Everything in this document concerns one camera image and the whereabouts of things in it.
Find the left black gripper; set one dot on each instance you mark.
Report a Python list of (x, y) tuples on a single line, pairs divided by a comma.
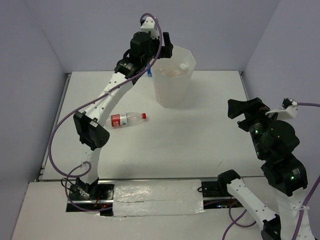
[(166, 52)]

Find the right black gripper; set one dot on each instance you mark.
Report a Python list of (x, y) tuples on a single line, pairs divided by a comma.
[(251, 108)]

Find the blue label clear bottle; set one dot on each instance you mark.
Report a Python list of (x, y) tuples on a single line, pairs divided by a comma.
[(149, 71)]

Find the red label clear bottle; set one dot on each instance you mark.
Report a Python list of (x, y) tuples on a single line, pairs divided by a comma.
[(127, 119)]

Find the large clear plastic bottle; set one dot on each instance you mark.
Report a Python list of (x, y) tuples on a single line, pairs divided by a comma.
[(173, 73)]

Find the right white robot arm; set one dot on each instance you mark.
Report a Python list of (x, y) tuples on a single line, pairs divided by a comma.
[(274, 141)]

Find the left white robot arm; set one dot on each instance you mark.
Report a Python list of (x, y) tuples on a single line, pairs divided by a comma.
[(90, 122)]

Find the white plastic bin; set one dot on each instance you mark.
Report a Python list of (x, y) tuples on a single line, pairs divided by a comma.
[(170, 91)]

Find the white tape sheet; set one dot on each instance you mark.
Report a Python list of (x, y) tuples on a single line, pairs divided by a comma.
[(157, 198)]

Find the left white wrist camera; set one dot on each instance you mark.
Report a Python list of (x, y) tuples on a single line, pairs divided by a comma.
[(148, 25)]

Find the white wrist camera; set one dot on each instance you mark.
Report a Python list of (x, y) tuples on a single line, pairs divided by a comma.
[(288, 111), (148, 25)]

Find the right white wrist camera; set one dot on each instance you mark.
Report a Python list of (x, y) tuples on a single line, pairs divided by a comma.
[(288, 111)]

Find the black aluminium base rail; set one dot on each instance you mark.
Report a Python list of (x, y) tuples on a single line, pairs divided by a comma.
[(104, 194)]

